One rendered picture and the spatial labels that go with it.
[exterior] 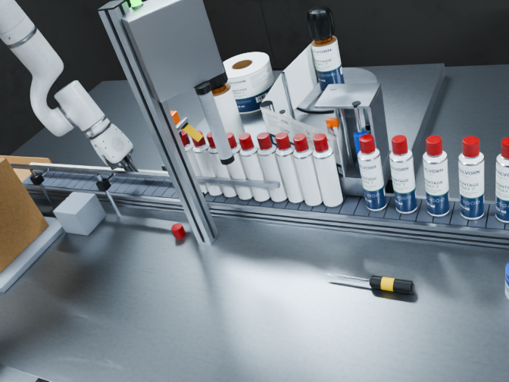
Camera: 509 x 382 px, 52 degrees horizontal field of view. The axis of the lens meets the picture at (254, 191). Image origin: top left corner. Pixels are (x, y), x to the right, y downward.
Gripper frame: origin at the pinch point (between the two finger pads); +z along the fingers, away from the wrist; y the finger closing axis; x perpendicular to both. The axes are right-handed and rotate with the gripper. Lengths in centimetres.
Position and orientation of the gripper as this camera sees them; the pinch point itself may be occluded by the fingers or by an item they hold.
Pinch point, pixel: (131, 170)
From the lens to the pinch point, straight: 171.6
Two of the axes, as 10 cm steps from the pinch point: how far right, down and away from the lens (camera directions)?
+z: 5.3, 7.6, 3.8
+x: -7.4, 2.0, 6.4
